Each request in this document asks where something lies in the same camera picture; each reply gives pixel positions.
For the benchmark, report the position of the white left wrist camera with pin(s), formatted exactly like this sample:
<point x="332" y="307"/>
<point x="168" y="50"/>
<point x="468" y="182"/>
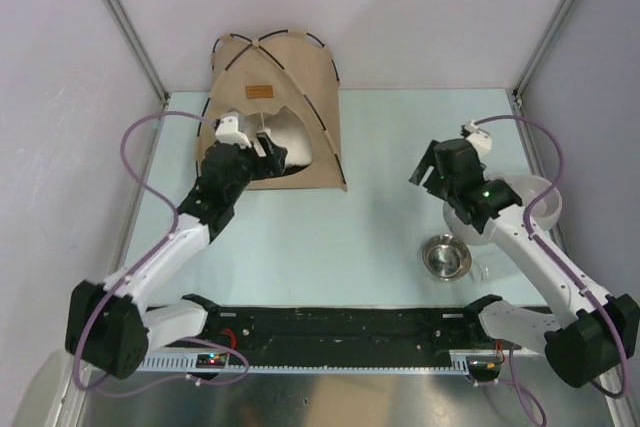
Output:
<point x="230" y="130"/>

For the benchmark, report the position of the aluminium frame post right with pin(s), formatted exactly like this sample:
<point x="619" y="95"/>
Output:
<point x="550" y="34"/>

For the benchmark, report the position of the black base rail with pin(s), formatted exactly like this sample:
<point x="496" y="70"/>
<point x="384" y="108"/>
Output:
<point x="342" y="338"/>

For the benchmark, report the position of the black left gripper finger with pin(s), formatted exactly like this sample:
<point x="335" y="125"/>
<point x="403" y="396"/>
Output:
<point x="265" y="141"/>
<point x="277" y="160"/>

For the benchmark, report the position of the clear plastic bottle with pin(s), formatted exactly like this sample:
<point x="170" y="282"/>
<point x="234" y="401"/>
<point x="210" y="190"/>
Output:
<point x="480" y="273"/>

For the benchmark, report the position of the tan fabric pet tent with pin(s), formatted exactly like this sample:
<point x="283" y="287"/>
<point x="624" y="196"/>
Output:
<point x="300" y="97"/>

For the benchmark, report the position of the cream fluffy cushion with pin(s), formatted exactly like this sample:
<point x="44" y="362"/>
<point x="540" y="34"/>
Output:
<point x="285" y="129"/>

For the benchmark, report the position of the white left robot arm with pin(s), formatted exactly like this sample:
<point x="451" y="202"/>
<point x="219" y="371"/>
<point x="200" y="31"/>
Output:
<point x="111" y="325"/>

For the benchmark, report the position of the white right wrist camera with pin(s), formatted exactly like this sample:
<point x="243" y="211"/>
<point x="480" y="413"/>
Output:
<point x="480" y="140"/>

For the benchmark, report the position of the stainless steel bowl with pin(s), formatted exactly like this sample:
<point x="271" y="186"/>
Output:
<point x="446" y="257"/>

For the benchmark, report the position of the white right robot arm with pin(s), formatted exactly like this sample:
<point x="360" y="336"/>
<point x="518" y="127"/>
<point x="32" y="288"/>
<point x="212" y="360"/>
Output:
<point x="587" y="331"/>

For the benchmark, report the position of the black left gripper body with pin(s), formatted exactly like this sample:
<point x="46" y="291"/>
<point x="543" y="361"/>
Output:
<point x="251" y="167"/>

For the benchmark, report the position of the aluminium frame post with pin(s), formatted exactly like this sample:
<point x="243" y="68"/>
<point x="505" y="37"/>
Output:
<point x="134" y="42"/>
<point x="550" y="34"/>

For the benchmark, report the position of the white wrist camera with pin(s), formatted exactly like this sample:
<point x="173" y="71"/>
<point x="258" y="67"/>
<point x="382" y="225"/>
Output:
<point x="480" y="140"/>
<point x="230" y="130"/>

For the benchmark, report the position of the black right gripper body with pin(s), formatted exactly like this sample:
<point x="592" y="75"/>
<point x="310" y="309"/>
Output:
<point x="443" y="182"/>

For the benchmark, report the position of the aluminium frame post left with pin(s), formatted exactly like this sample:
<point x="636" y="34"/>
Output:
<point x="134" y="42"/>

